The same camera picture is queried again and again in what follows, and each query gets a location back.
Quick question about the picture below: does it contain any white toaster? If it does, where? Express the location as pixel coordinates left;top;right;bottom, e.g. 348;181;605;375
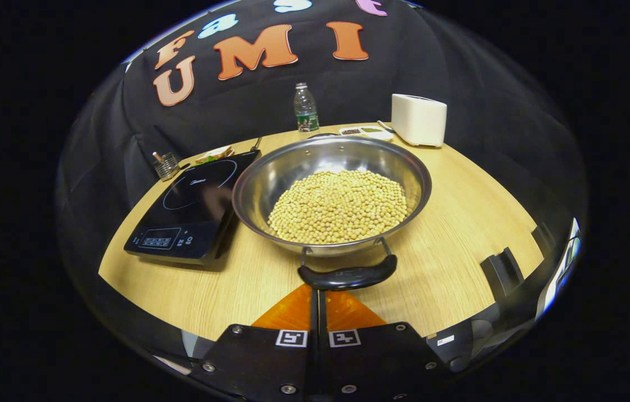
391;94;448;148

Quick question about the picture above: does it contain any pile of yellow soybeans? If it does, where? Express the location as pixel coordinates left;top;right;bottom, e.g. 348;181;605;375
267;170;408;245

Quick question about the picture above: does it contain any black induction cooktop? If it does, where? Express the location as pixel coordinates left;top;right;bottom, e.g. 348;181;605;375
124;149;262;266

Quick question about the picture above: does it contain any lettuce sandwich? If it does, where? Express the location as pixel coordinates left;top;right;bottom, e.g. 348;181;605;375
195;145;235;165

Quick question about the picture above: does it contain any clear plastic water bottle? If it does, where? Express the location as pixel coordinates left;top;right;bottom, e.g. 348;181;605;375
294;83;320;133

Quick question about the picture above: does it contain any white divided bean dish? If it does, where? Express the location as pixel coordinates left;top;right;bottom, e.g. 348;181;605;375
339;126;395;142

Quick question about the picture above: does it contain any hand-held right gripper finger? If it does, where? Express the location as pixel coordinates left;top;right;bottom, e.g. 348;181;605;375
319;288;450;402
189;284;320;402

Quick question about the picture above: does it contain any wire mesh utensil holder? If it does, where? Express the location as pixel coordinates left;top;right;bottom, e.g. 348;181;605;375
154;152;182;181

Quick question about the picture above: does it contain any steel pot with black handles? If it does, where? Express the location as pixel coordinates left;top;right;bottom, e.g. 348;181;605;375
231;134;433;292

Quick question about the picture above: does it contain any black angled stand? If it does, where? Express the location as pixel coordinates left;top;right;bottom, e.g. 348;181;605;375
480;247;525;303

